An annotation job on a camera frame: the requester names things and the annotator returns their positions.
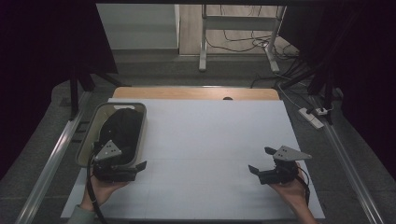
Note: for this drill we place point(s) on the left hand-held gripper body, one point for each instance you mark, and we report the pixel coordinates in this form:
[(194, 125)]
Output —
[(113, 174)]

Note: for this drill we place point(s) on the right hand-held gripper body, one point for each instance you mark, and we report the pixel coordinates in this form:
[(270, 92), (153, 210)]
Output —
[(281, 171)]

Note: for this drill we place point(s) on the black cloth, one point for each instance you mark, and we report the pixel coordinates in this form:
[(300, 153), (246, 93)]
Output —
[(123, 130)]

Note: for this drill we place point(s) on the grey plastic basket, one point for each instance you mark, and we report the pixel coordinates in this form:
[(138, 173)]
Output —
[(93, 130)]

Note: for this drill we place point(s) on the person's left hand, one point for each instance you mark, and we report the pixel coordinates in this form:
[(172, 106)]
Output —
[(102, 191)]

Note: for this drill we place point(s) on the person's right hand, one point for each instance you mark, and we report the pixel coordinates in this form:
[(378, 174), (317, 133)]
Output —
[(291, 193)]

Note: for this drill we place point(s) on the white power strip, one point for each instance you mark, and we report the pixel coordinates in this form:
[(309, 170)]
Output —
[(311, 118)]

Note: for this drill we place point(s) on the white table cover sheet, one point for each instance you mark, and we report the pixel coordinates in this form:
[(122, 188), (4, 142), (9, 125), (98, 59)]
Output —
[(202, 140)]

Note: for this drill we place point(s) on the dark table grommet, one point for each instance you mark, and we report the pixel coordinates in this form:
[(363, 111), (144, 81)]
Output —
[(227, 98)]

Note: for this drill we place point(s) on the black stand legs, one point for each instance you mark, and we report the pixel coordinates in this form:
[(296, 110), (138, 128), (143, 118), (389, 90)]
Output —
[(74, 93), (323, 84)]

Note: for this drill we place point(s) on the black curtain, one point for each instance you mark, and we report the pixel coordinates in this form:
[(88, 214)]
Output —
[(364, 62), (37, 62)]

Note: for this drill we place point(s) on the white cabinet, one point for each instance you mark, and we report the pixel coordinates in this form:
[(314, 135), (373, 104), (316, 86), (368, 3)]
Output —
[(137, 26)]

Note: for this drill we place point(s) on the metal floor rail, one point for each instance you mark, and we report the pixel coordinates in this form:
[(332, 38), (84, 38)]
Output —
[(348, 165), (49, 165)]

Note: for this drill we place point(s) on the white metal stand frame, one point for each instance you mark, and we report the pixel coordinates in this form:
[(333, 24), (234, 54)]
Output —
[(203, 46)]

